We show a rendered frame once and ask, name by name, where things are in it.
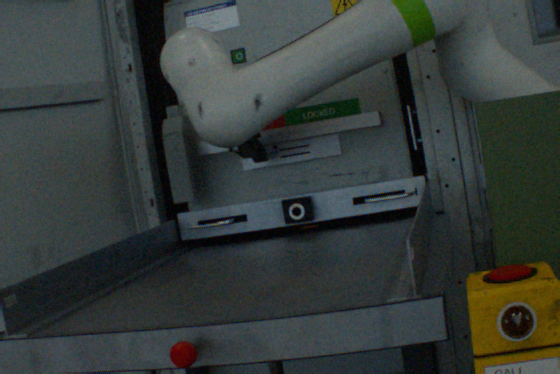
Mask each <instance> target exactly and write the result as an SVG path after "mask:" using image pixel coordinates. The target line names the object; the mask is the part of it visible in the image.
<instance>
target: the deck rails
mask: <svg viewBox="0 0 560 374"><path fill-rule="evenodd" d="M435 216H436V213H435V214H434V212H433V206H432V200H431V195H430V189H429V181H428V182H427V184H426V186H425V189H424V191H423V194H422V197H421V201H420V204H419V207H418V209H417V212H416V215H415V217H414V219H413V222H412V224H411V229H410V232H409V234H408V237H407V240H406V241H407V246H406V249H405V252H404V254H403V257H402V260H401V262H400V265H399V268H398V270H397V273H396V275H395V278H394V281H393V284H392V286H391V288H390V291H389V294H388V297H387V299H386V303H393V302H400V301H406V300H409V299H416V298H421V294H422V288H423V283H424V277H425V273H426V268H427V264H428V259H429V254H430V249H431V243H432V236H433V228H434V222H435ZM188 251H189V249H186V250H179V251H175V246H174V241H173V236H172V231H171V224H170V222H169V221H167V222H165V223H162V224H160V225H158V226H156V227H153V228H151V229H149V230H147V231H144V232H140V233H137V234H135V235H133V236H131V237H128V238H127V239H124V240H123V239H122V240H120V241H118V242H115V243H114V244H111V245H109V246H107V247H106V246H105V247H103V248H101V249H98V250H97V251H94V252H92V253H91V252H90V253H88V254H86V255H84V256H82V257H80V258H76V259H73V260H72V261H69V262H68V263H63V264H61V265H59V266H57V267H55V268H51V269H49V270H46V271H45V272H41V273H38V274H37V275H34V276H33V277H31V276H30V277H29V278H26V279H25V280H23V281H19V282H17V283H15V284H13V285H9V286H7V287H5V288H3V289H0V313H1V318H2V322H3V326H4V331H5V336H4V339H14V338H27V337H29V336H30V335H33V334H34V333H36V332H37V331H38V332H39V331H40V330H41V329H43V328H46V327H48V326H49V325H50V324H53V323H55V322H57V321H58V320H61V319H62V318H64V317H65V316H69V315H70V314H71V313H73V312H76V311H78V310H79V309H81V308H83V307H85V306H87V305H88V304H92V302H94V301H96V300H97V299H101V298H102V297H103V296H105V295H107V294H110V293H112V292H113V291H114V290H116V289H119V288H121V287H123V286H124V285H125V284H129V283H130V282H132V281H134V280H135V279H137V278H140V277H142V276H144V275H145V274H146V273H148V272H150V271H153V270H155V269H157V268H158V267H159V266H161V265H163V264H167V263H168V262H169V261H171V260H173V259H175V258H176V257H178V256H180V255H183V254H185V253H187V252H188ZM10 295H13V297H14V301H15V304H13V305H12V304H11V305H10V306H8V307H6V306H5V302H4V298H5V297H9V296H10Z"/></svg>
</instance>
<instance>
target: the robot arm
mask: <svg viewBox="0 0 560 374"><path fill-rule="evenodd" d="M432 39H433V41H434V45H435V48H436V51H437V57H438V65H439V71H440V75H441V77H442V79H443V80H444V82H445V83H446V85H447V87H448V88H449V89H450V90H451V91H454V93H456V94H458V95H460V96H462V97H464V98H467V99H468V100H470V101H472V102H474V103H478V102H488V101H493V100H497V99H501V100H502V99H506V98H510V97H520V96H524V95H529V94H531V95H534V94H538V93H542V92H551V91H556V90H560V88H558V87H557V86H556V85H554V84H553V83H551V82H550V81H548V80H547V79H544V78H543V77H542V76H540V75H539V74H538V73H536V72H535V71H534V70H533V69H531V68H529V67H528V66H526V65H525V64H524V63H523V62H521V61H520V60H519V59H518V58H517V57H515V56H513V55H512V54H511V53H509V51H508V50H506V49H505V48H504V47H503V46H502V45H501V44H500V43H499V41H498V39H497V37H496V34H495V31H494V28H493V25H492V20H491V17H490V6H489V0H359V2H357V3H356V4H355V5H352V6H351V7H350V8H349V9H346V10H344V11H343V12H342V13H341V14H338V15H336V16H335V18H333V19H330V20H328V21H327V22H325V24H322V25H320V26H319V27H317V28H316V29H313V30H312V31H310V32H308V33H307V34H305V35H303V36H301V37H300V38H298V39H296V40H294V41H293V42H290V43H289V44H287V45H285V46H283V47H282V48H280V49H278V50H275V51H273V52H272V53H270V54H268V55H266V56H264V57H262V58H260V59H257V60H258V61H256V62H254V63H252V64H250V65H248V66H245V67H243V68H242V69H240V70H236V69H235V67H234V65H233V64H232V62H231V61H230V60H231V59H230V57H229V55H228V54H227V52H226V50H225V48H224V46H223V45H222V41H221V40H220V39H219V38H218V37H217V36H216V35H215V34H214V33H212V32H210V31H209V30H207V29H202V28H197V27H189V28H185V29H182V30H180V31H178V32H176V33H174V35H173V36H172V37H170V38H169V39H168V40H167V41H166V43H165V45H164V46H163V48H162V51H161V55H160V64H161V69H162V70H161V71H162V73H163V75H164V77H165V78H166V79H167V82H168V83H169V84H170V85H171V86H172V87H173V88H174V91H175V92H176V94H178V96H179V97H180V99H181V100H182V101H181V102H182V103H183V104H184V106H185V108H186V110H187V112H188V114H189V118H190V120H191V122H192V124H193V127H194V128H195V130H196V131H197V133H198V136H199V137H200V138H201V139H202V140H204V141H205V142H206V143H210V144H212V145H213V146H216V147H221V148H229V152H235V153H236V154H237V155H239V156H240V157H242V158H243V159H250V158H251V159H252V160H253V161H254V163H258V162H264V161H269V158H268V157H267V155H268V152H267V151H266V149H265V148H264V146H263V145H262V143H261V142H260V140H259V139H257V138H260V137H261V135H260V133H258V132H259V131H261V130H262V129H263V128H265V127H266V126H268V125H269V124H270V123H272V122H273V121H275V119H276V118H278V117H281V116H282V115H283V114H285V113H286V112H288V111H289V110H290V111H291V110H292V109H294V108H295V107H296V106H297V105H299V104H301V103H304V102H305V101H307V100H309V99H310V98H312V97H313V96H314V95H316V94H318V93H320V92H323V91H325V90H327V89H328V88H329V87H331V86H333V85H334V84H338V83H340V82H341V81H343V80H344V79H346V78H348V77H350V76H351V77H352V76H353V75H355V74H357V73H359V72H361V71H362V70H366V69H368V68H370V67H371V66H373V65H377V64H379V63H381V62H383V61H385V60H388V59H391V58H393V57H395V56H396V55H398V56H399V55H401V54H402V53H405V52H407V51H411V50H413V48H415V47H418V46H420V45H421V44H423V43H427V42H428V41H430V40H432Z"/></svg>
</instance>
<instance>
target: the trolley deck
mask: <svg viewBox="0 0 560 374"><path fill-rule="evenodd" d="M413 219H414V218H411V219H404V220H398V221H392V222H385V223H379V224H372V225H366V226H359V227H353V228H346V229H340V230H334V231H326V232H320V233H313V234H305V235H299V236H292V237H285V238H278V239H272V240H265V241H258V242H252V243H245V244H238V245H231V246H225V247H218V248H205V249H199V250H192V251H188V252H187V253H185V254H183V255H180V256H178V257H176V258H175V259H173V260H171V261H169V262H168V263H167V264H163V265H161V266H159V267H158V268H157V269H155V270H153V271H150V272H148V273H146V274H145V275H144V276H142V277H140V278H137V279H135V280H134V281H132V282H130V283H129V284H125V285H124V286H123V287H121V288H119V289H116V290H114V291H113V292H112V293H110V294H107V295H105V296H103V297H102V298H101V299H97V300H96V301H94V302H92V304H88V305H87V306H85V307H83V308H81V309H79V310H78V311H76V312H73V313H71V314H70V315H69V316H65V317H64V318H62V319H61V320H58V321H57V322H55V323H53V324H50V325H49V326H48V327H46V328H43V329H41V330H40V331H39V332H38V331H37V332H36V333H34V334H33V335H30V336H29V337H27V338H14V339H4V336H5V331H2V332H1V331H0V374H87V373H92V374H95V373H104V372H105V373H113V372H130V371H135V372H139V371H147V370H151V371H156V370H165V369H167V370H174V369H183V368H180V367H178V366H175V365H174V364H173V363H172V361H171V358H170V355H169V352H170V349H171V347H172V346H174V344H176V343H177V342H179V341H180V342H182V341H186V342H189V343H191V344H193V345H195V349H196V351H197V360H196V362H195V363H194V364H192V365H191V367H189V368H187V369H191V368H201V367H219V366H229V365H237V366H238V365H247V364H256V363H265V362H284V361H293V360H303V359H313V358H322V357H331V356H340V355H348V354H353V353H358V352H368V351H377V350H386V349H394V348H401V347H404V346H413V345H422V344H431V343H435V342H439V341H448V340H450V334H449V325H450V301H451V273H452V230H451V224H450V218H449V212H448V213H442V214H436V216H435V222H434V228H433V236H432V243H431V249H430V254H429V259H428V264H427V268H426V273H425V277H424V283H423V288H422V294H421V298H416V299H409V300H406V301H400V302H393V303H386V299H387V297H388V294H389V291H390V288H391V286H392V284H393V281H394V278H395V275H396V273H397V270H398V268H399V265H400V262H401V260H402V257H403V254H404V252H405V249H406V246H407V241H406V240H407V237H408V234H409V232H410V229H411V224H412V222H413Z"/></svg>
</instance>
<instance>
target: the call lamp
mask: <svg viewBox="0 0 560 374"><path fill-rule="evenodd" d="M536 318H537V315H536V313H535V312H534V309H533V308H531V306H530V305H528V304H527V303H526V304H525V303H523V302H512V303H509V304H507V305H506V306H505V307H504V308H503V309H502V310H501V312H499V315H498V319H497V326H498V328H499V332H500V333H501V334H502V337H503V336H504V337H505V338H506V339H507V340H511V341H518V342H519V341H523V340H526V339H527V338H528V337H529V336H531V335H532V333H533V332H534V330H535V328H536V325H537V319H536Z"/></svg>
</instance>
